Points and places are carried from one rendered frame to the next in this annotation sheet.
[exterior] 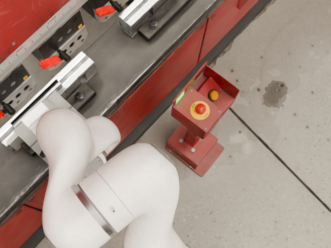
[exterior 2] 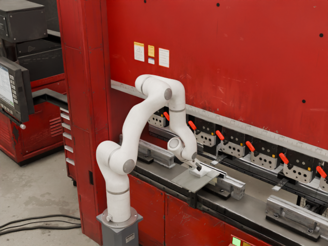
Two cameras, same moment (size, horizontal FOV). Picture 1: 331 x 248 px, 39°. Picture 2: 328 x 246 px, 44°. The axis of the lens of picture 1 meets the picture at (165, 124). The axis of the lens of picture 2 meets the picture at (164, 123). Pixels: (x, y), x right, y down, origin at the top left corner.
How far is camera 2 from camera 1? 1.84 m
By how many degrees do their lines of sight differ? 66
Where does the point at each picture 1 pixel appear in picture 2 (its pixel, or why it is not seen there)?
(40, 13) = (231, 110)
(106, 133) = (186, 135)
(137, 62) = (250, 214)
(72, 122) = (177, 83)
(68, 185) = not seen: hidden behind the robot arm
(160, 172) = (160, 86)
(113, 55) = (251, 205)
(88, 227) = (143, 77)
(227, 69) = not seen: outside the picture
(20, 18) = (224, 102)
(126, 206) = (150, 82)
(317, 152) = not seen: outside the picture
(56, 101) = (214, 174)
